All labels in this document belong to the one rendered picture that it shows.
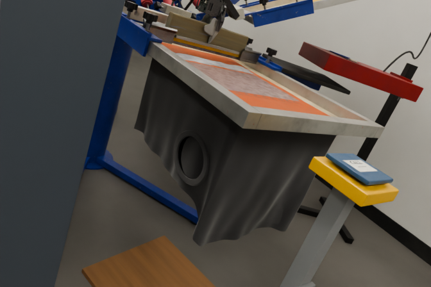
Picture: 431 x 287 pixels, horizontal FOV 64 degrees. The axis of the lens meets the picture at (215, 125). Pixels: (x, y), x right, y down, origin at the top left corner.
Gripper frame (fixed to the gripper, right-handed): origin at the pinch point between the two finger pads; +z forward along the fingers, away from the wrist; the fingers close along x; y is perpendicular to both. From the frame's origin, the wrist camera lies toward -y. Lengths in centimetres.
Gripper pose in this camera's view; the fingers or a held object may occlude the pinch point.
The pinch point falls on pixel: (208, 38)
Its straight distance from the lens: 133.5
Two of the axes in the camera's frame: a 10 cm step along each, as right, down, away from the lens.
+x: 5.4, 4.6, -7.0
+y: -7.7, -0.6, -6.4
